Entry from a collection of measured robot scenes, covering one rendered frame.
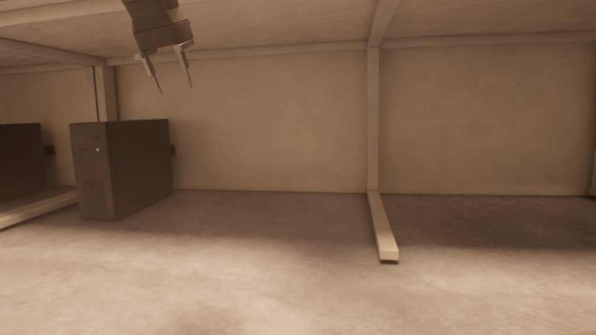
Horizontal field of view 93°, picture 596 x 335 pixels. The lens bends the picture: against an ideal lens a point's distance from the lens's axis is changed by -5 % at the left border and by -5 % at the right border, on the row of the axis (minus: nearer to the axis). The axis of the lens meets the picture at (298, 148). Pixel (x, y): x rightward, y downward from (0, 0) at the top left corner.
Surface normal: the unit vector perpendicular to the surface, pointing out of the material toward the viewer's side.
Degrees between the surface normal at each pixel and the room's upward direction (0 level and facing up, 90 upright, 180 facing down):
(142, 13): 122
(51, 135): 90
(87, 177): 90
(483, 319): 0
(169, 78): 90
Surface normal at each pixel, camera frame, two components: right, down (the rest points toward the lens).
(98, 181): -0.17, 0.13
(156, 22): -0.08, 0.47
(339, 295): -0.03, -0.99
